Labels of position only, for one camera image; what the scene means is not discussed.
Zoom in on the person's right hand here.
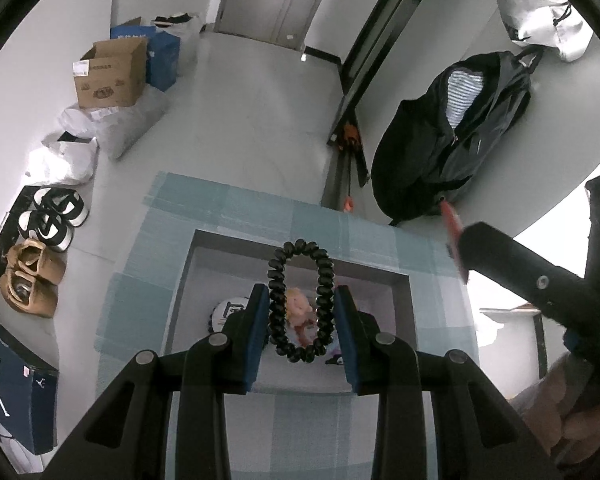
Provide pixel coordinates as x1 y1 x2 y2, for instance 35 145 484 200
522 355 600 456

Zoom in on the crumpled white plastic bag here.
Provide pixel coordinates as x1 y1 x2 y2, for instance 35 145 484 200
26 137 99 187

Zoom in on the grey plastic bag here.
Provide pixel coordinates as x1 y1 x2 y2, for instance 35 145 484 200
60 87 172 162

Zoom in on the blue box brown flap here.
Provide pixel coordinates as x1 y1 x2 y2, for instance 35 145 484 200
110 16 157 42

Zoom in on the black spiral hair tie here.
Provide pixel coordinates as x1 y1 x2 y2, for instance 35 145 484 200
266 240 337 365

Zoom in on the black metal rack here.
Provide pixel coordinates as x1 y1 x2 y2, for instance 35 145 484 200
325 0 453 188

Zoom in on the navy shoebox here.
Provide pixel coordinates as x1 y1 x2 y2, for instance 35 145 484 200
0 317 60 456

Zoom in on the white round compact mirror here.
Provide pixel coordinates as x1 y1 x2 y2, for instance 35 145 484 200
207 297 253 336

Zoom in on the orange and black item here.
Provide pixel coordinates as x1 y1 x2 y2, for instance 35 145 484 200
330 120 371 213

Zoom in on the small doll toy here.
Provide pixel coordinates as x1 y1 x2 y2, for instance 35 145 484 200
285 287 318 346

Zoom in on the white drawstring bag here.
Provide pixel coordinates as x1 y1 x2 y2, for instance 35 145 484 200
487 0 588 63

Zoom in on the tan shoe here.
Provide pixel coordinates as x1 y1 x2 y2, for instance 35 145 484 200
0 270 59 319
5 239 67 287

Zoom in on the white bag with dark contents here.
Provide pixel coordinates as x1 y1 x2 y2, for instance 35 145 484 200
154 10 204 63

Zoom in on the black and white sneaker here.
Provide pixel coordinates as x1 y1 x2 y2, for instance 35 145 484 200
32 187 89 229
17 210 76 253

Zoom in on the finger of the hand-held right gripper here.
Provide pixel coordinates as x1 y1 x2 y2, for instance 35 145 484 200
457 222 591 333

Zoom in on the white door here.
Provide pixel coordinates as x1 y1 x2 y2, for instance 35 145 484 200
215 0 341 51

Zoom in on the blue checked tablecloth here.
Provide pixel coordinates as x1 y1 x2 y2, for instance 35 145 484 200
95 171 481 480

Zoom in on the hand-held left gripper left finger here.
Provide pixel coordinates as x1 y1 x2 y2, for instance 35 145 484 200
55 284 272 480

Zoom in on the grey cardboard box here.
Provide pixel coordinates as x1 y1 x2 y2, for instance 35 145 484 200
165 228 418 396

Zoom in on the blue carton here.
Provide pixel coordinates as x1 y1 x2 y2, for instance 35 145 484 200
146 30 182 92

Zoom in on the brown cardboard box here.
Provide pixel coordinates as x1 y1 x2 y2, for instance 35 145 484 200
73 36 148 109

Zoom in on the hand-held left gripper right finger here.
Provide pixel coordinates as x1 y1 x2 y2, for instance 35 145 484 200
334 285 561 480

